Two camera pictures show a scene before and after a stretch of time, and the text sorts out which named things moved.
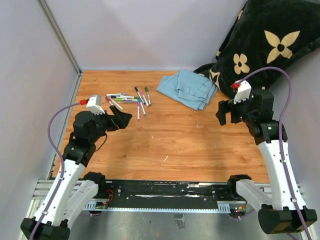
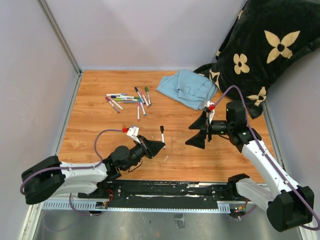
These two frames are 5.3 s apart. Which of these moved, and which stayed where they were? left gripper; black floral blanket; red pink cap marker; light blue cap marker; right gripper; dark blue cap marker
Moved: left gripper; right gripper
Stayed: dark blue cap marker; red pink cap marker; black floral blanket; light blue cap marker
